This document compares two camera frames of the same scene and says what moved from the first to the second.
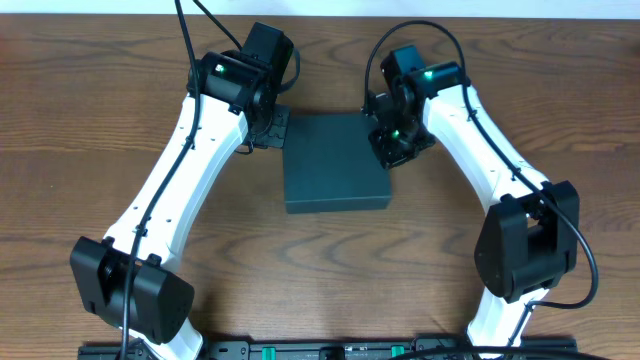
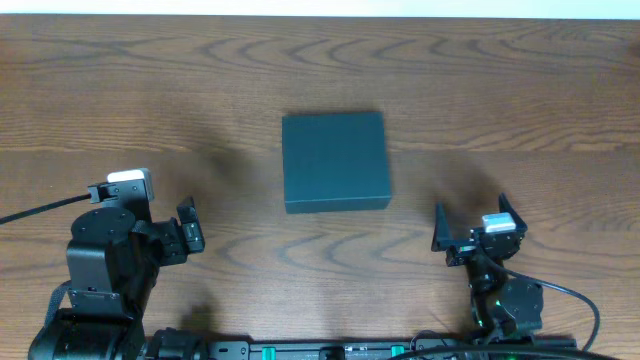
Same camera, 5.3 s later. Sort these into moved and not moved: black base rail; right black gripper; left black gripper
Moved: right black gripper; left black gripper
Not moved: black base rail
